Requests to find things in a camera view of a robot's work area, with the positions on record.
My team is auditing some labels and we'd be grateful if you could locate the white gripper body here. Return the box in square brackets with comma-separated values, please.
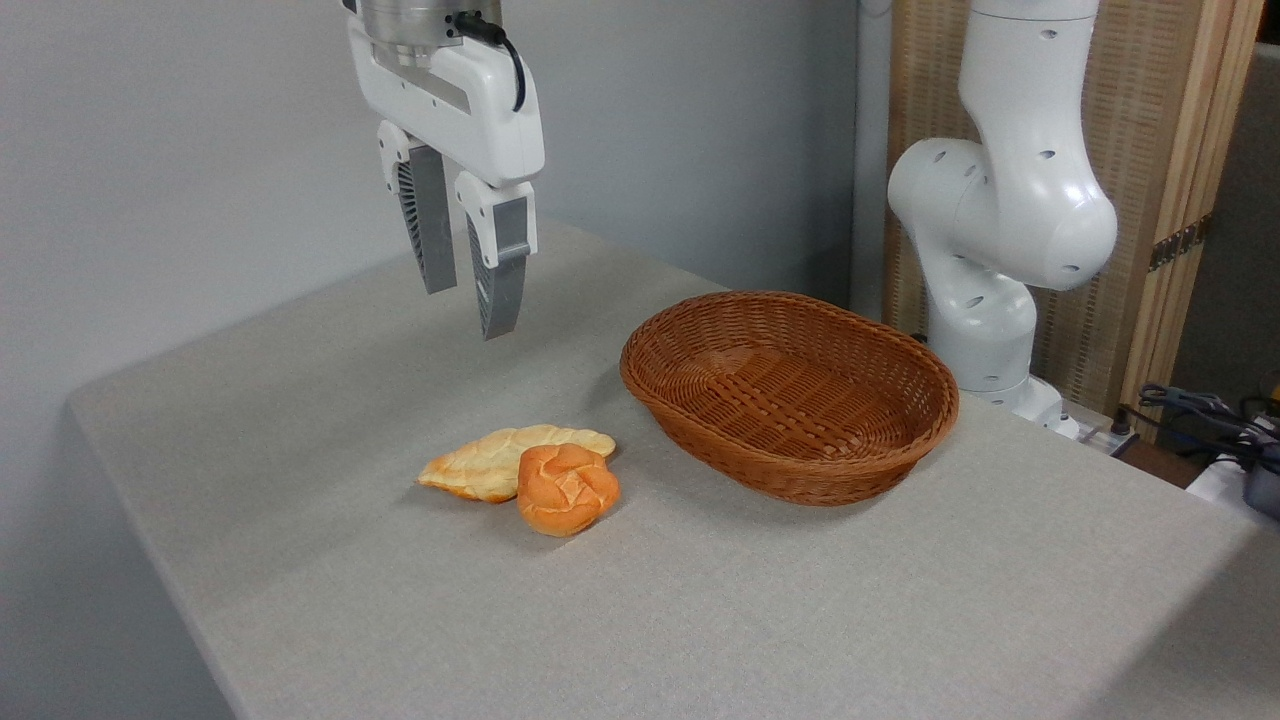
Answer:
[346, 14, 547, 189]

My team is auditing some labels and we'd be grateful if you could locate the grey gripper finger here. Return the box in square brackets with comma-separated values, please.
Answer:
[455, 170, 539, 342]
[376, 120, 459, 296]

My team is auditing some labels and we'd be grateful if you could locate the round orange bread bun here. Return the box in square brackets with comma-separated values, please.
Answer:
[515, 442, 622, 539]

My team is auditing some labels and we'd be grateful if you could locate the flat leaf-shaped pale bread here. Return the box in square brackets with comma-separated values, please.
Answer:
[416, 424, 618, 505]

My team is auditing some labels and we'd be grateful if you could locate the brown wicker oval basket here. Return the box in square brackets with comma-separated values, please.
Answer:
[619, 290, 961, 508]

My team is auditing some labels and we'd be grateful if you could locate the grey tablecloth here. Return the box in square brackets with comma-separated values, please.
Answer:
[66, 218, 1280, 720]

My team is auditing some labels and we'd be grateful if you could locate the white power strip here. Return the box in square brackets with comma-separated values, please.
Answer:
[1074, 420, 1141, 458]

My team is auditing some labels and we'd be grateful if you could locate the wooden rattan folding screen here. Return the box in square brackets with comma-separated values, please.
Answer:
[883, 0, 1267, 431]

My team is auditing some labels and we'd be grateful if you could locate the brass screen hinge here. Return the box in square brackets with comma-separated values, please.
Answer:
[1147, 214, 1214, 274]

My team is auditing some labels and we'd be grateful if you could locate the grey device box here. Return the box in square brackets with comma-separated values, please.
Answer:
[1243, 440, 1280, 522]

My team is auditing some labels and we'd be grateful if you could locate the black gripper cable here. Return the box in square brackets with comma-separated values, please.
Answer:
[453, 11, 528, 113]

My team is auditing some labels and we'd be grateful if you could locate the black cable bundle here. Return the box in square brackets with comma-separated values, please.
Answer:
[1120, 383, 1280, 473]

